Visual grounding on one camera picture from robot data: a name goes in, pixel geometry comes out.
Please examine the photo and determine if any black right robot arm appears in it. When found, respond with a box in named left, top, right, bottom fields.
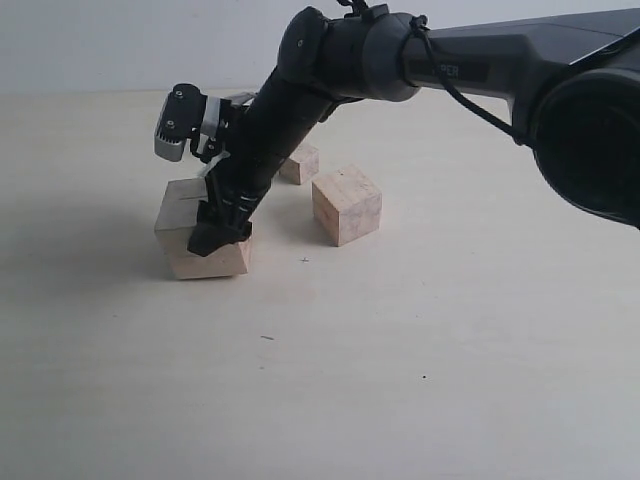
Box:
left=187, top=1, right=639, bottom=257

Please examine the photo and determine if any second largest wooden cube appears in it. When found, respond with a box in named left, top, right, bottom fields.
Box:
left=311, top=164, right=383, bottom=247

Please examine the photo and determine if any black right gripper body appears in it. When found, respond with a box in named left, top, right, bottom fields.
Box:
left=199, top=107, right=300, bottom=230

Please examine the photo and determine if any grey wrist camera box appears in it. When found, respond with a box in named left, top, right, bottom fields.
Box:
left=154, top=83, right=221, bottom=163

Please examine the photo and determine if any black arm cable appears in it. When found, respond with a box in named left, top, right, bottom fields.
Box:
left=334, top=0, right=640, bottom=149

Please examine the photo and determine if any smallest wooden cube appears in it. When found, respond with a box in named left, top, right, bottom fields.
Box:
left=279, top=143, right=320, bottom=185

